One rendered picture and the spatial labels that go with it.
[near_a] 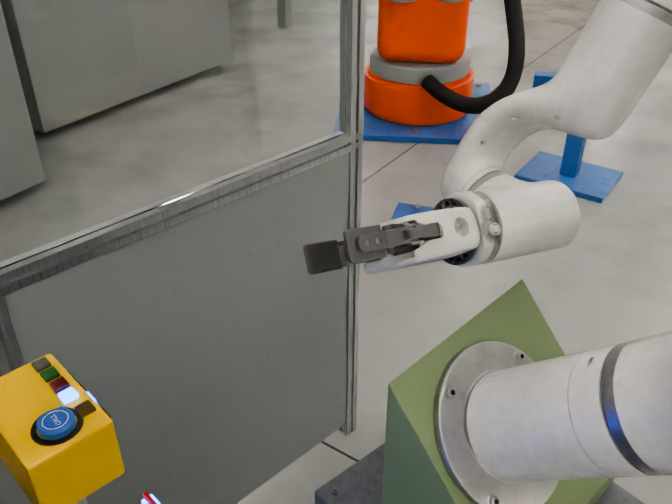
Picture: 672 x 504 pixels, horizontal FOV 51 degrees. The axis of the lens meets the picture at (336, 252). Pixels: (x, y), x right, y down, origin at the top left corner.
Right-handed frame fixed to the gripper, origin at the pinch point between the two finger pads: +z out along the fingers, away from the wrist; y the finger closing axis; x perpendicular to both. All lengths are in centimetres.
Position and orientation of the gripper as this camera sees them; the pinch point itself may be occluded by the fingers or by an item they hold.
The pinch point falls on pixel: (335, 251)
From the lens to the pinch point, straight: 69.8
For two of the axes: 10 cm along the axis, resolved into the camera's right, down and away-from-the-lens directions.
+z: -8.5, 1.5, -5.0
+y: -4.8, 1.5, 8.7
